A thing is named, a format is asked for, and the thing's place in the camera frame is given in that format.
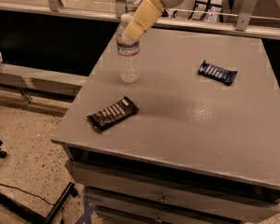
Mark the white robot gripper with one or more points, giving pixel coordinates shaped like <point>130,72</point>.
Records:
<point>147,15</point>

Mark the clear plastic water bottle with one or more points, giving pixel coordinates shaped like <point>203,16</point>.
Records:
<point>128,52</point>

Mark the black rxbar chocolate bar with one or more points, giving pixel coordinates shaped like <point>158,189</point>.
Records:
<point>113,114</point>

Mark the metal railing frame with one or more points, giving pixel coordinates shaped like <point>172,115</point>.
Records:
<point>255,18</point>

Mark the lower drawer knob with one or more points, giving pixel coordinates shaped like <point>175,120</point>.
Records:
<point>158,219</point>

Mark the grey drawer cabinet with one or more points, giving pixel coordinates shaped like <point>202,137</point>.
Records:
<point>212,149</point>

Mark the blue rxbar blueberry bar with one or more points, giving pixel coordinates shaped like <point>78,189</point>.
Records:
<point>217,73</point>

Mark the drawer knob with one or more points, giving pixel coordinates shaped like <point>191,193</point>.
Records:
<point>158,219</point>
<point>163,199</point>

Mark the grey side bench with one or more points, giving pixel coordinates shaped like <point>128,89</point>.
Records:
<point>41,83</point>

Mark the upper drawer knob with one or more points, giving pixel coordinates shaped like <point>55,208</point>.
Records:
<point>163,199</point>

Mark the black floor stand frame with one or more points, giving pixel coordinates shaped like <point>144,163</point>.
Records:
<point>37,210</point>

